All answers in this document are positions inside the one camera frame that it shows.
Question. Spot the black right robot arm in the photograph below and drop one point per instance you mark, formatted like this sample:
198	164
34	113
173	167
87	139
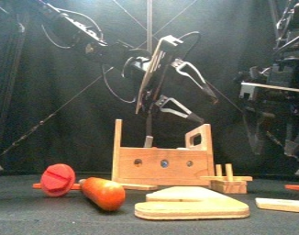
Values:
296	30

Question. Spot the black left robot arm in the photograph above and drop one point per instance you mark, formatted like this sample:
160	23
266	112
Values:
74	30

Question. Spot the small orange block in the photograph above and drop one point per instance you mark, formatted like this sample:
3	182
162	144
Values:
298	188

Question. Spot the small wooden peg block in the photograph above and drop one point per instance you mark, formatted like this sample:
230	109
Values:
228	186

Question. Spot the wooden three holed block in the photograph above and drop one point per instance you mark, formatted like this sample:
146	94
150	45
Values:
140	186
281	205

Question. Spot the wooden toy toolbox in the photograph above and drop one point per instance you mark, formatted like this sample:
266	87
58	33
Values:
165	174

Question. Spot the wooden toy saw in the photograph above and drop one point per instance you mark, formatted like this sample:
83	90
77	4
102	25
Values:
189	208

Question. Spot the red toy screw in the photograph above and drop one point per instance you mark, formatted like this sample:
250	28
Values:
58	180

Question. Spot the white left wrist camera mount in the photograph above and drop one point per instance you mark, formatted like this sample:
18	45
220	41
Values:
157	65

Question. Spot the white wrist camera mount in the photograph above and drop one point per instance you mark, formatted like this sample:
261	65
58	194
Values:
270	86
157	65

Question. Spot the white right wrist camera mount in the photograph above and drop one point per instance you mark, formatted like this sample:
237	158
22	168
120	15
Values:
270	86

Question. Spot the metal frame pole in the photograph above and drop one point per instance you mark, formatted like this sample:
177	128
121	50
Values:
150	18

